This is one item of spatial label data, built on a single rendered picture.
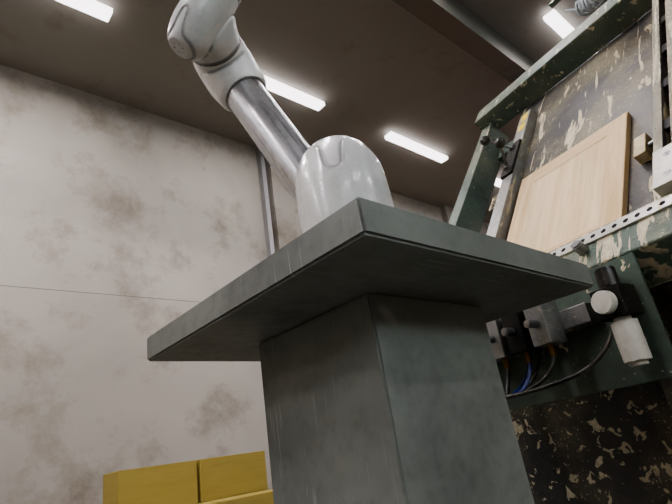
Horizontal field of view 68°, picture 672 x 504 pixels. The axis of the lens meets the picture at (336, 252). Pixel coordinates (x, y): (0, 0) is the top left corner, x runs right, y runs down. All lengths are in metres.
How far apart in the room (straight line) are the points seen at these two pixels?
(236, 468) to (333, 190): 3.20
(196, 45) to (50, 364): 3.67
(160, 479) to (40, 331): 1.68
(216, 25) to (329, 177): 0.56
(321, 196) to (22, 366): 3.94
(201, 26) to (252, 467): 3.19
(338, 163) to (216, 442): 4.33
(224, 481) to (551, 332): 2.99
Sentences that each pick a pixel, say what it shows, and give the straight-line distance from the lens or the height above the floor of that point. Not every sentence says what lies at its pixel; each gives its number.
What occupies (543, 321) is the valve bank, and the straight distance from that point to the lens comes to 1.11.
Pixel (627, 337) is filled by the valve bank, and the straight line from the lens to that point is 1.07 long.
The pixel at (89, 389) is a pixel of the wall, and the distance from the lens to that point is 4.63.
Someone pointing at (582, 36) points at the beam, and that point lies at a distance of 2.21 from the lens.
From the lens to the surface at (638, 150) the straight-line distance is 1.41.
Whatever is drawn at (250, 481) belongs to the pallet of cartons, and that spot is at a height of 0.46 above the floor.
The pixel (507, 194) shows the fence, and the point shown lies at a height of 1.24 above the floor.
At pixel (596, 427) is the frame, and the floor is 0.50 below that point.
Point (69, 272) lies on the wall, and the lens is 4.85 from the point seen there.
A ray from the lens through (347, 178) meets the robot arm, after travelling 0.79.
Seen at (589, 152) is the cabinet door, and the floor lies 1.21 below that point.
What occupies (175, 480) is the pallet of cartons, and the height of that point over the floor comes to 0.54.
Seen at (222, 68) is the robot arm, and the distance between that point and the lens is 1.30.
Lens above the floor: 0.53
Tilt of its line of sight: 22 degrees up
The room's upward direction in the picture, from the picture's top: 9 degrees counter-clockwise
